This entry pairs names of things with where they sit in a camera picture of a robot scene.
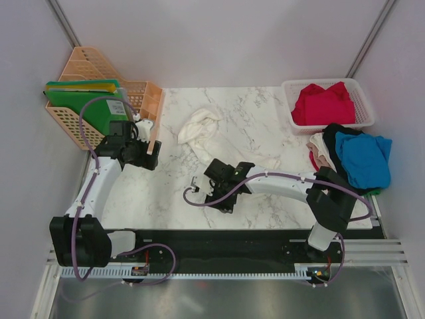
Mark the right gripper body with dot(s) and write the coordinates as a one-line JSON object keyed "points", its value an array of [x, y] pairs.
{"points": [[220, 191]]}

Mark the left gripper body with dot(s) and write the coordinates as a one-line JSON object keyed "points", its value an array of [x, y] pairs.
{"points": [[138, 153]]}

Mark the white t shirt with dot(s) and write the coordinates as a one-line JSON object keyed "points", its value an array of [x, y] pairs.
{"points": [[201, 133]]}

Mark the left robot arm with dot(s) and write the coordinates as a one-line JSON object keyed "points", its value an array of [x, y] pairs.
{"points": [[78, 237]]}

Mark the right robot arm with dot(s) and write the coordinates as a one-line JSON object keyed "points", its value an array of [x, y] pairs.
{"points": [[329, 197]]}

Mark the green file folder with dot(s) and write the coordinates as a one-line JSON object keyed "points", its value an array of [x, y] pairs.
{"points": [[99, 114]]}

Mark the red t shirt on table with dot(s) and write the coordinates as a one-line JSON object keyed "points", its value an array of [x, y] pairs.
{"points": [[313, 161]]}

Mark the peach plastic file organizer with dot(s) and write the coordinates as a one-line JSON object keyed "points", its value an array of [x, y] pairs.
{"points": [[141, 98]]}

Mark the beige pink t shirt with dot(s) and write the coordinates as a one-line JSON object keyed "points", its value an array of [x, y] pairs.
{"points": [[317, 145]]}

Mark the black t shirt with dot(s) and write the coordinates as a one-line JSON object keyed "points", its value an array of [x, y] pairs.
{"points": [[329, 137]]}

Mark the red t shirt in basket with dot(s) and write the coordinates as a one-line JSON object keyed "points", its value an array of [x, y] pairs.
{"points": [[317, 106]]}

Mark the blue t shirt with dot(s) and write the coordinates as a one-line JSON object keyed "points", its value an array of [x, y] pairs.
{"points": [[365, 159]]}

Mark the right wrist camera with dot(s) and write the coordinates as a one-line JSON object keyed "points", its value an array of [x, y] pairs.
{"points": [[202, 183]]}

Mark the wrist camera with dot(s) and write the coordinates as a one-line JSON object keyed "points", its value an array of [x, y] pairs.
{"points": [[202, 183], [145, 129]]}

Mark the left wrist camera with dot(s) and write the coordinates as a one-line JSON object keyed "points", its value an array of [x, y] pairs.
{"points": [[145, 129]]}

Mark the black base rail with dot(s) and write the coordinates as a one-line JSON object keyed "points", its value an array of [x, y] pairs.
{"points": [[227, 251]]}

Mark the white slotted cable duct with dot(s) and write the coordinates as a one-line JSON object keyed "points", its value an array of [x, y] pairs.
{"points": [[136, 272]]}

